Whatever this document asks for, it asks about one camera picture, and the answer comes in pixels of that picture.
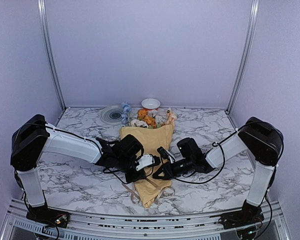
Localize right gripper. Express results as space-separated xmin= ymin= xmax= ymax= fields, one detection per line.
xmin=153 ymin=156 xmax=194 ymax=180

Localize orange wrapping paper sheet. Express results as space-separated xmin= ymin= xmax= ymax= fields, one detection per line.
xmin=119 ymin=124 xmax=174 ymax=208

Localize beige raffia string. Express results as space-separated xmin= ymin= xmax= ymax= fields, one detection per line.
xmin=121 ymin=174 xmax=176 ymax=206

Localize pink fake flower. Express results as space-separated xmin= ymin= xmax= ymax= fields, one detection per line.
xmin=130 ymin=119 xmax=149 ymax=128
xmin=165 ymin=107 xmax=177 ymax=126

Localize orange fake flower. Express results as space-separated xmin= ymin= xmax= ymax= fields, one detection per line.
xmin=137 ymin=108 xmax=157 ymax=129

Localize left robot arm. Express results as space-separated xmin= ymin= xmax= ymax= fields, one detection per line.
xmin=10 ymin=114 xmax=160 ymax=223

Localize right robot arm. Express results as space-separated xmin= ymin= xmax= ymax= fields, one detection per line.
xmin=152 ymin=117 xmax=284 ymax=224

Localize grey glass plate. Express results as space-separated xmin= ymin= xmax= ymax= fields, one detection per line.
xmin=100 ymin=105 xmax=124 ymax=126

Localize red and white bowl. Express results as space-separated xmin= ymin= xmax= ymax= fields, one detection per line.
xmin=141 ymin=98 xmax=161 ymax=111

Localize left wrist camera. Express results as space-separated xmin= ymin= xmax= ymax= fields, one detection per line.
xmin=135 ymin=154 xmax=161 ymax=171

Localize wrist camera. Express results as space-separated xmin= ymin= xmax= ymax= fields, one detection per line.
xmin=157 ymin=146 xmax=176 ymax=163
xmin=135 ymin=154 xmax=161 ymax=171

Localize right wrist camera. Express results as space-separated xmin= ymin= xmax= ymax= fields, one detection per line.
xmin=157 ymin=146 xmax=176 ymax=163

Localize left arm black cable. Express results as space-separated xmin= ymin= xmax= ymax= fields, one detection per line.
xmin=11 ymin=122 xmax=156 ymax=185

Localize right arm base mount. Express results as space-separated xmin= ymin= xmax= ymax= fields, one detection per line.
xmin=218 ymin=200 xmax=265 ymax=230

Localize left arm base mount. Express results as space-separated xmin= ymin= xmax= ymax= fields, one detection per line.
xmin=26 ymin=205 xmax=70 ymax=228

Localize left aluminium frame post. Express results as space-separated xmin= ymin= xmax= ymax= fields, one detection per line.
xmin=37 ymin=0 xmax=66 ymax=111

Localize aluminium frame post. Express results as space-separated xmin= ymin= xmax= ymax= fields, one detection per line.
xmin=226 ymin=0 xmax=260 ymax=114
xmin=37 ymin=0 xmax=66 ymax=111

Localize right aluminium frame post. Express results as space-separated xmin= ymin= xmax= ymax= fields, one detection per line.
xmin=226 ymin=0 xmax=260 ymax=114

